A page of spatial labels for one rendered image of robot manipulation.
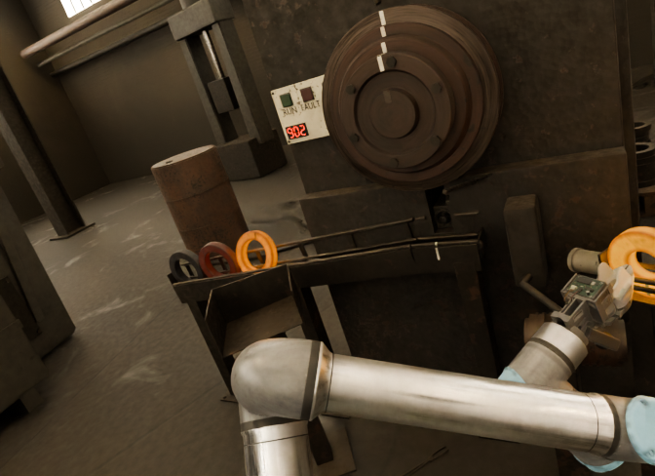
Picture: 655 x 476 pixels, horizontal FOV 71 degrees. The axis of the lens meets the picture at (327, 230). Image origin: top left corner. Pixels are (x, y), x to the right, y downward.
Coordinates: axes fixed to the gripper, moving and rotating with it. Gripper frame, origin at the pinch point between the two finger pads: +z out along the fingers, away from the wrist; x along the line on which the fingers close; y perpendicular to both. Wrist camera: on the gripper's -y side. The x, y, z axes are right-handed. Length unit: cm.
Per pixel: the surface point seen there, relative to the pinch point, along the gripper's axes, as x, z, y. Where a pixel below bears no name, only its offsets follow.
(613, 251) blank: 6.0, 5.5, -1.1
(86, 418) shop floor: 188, -156, -25
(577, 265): 14.4, 2.8, -6.1
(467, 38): 33, 17, 49
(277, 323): 72, -57, 6
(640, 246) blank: 0.2, 6.3, 1.4
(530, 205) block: 26.9, 8.7, 5.9
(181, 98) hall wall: 940, 126, 29
